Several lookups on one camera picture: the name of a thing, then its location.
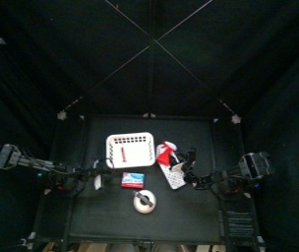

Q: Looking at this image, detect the white perforated board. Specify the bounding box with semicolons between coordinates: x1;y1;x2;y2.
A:
154;143;186;191

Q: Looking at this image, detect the red and blue box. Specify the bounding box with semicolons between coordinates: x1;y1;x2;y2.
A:
119;171;145;190

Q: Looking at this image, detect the white plastic basket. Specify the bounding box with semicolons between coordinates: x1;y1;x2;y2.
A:
105;131;157;169

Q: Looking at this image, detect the white text label sticker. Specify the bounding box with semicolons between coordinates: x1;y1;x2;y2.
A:
225;210;255;239

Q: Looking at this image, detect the thin diagonal brace wire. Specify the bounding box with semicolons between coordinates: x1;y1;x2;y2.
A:
63;0;213;111
103;0;236;114

